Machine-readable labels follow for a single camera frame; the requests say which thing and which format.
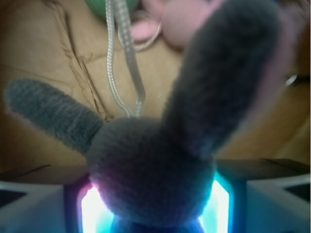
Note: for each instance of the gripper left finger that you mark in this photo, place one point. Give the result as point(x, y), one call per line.
point(52, 208)

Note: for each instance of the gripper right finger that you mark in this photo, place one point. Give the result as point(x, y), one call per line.
point(280, 205)

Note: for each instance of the gray plush bunny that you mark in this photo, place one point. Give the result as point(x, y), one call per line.
point(156, 174)

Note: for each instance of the brown paper-lined box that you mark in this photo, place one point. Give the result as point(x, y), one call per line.
point(62, 43)

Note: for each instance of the pink plush bunny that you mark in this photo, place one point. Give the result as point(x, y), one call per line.
point(175, 20)

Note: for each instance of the green textured ball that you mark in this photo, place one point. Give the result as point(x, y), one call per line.
point(98, 7)

